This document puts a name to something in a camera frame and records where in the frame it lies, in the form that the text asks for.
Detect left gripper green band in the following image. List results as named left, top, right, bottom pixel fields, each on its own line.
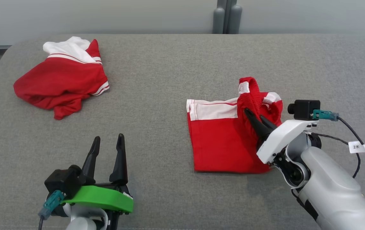
left=62, top=134, right=134, bottom=214

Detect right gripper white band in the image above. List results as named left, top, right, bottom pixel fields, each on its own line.
left=244, top=108, right=318, bottom=165

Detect red shorts with white trim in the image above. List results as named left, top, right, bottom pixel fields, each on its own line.
left=186, top=77, right=283, bottom=174

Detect red and white jersey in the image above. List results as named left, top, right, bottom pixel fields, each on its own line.
left=13, top=36, right=110, bottom=120

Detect teal right cable connector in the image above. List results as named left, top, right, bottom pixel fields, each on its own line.
left=312, top=109, right=340, bottom=122

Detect teal cable connector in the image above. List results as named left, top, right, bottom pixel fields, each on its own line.
left=312, top=109, right=340, bottom=122
left=38, top=190, right=66, bottom=220

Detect teal left cable connector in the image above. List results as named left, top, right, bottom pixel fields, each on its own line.
left=38, top=190, right=66, bottom=220

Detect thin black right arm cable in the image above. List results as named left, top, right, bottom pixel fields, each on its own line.
left=310, top=132, right=361, bottom=179

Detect white label on right cable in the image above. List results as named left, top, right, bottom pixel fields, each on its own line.
left=348, top=141, right=365, bottom=155

